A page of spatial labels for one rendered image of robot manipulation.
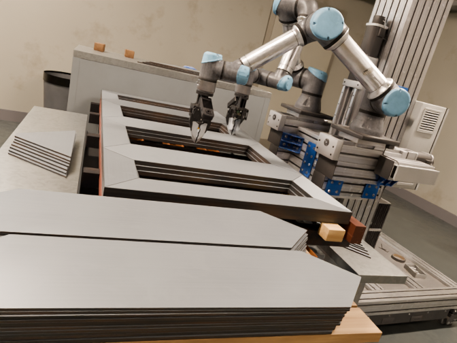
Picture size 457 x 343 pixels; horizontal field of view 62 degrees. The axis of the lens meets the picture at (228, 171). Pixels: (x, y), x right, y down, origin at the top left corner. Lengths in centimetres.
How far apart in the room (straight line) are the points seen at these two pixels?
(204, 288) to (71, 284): 21
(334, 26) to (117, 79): 142
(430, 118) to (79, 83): 198
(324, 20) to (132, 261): 117
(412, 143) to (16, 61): 396
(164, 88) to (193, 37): 246
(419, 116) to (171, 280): 177
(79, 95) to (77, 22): 229
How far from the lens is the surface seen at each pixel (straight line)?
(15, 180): 125
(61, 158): 138
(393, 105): 169
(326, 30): 157
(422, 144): 230
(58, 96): 429
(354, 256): 141
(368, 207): 227
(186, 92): 257
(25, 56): 479
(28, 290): 63
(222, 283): 69
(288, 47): 170
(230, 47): 512
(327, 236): 119
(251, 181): 132
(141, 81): 252
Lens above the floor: 122
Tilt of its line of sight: 16 degrees down
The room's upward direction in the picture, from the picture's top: 14 degrees clockwise
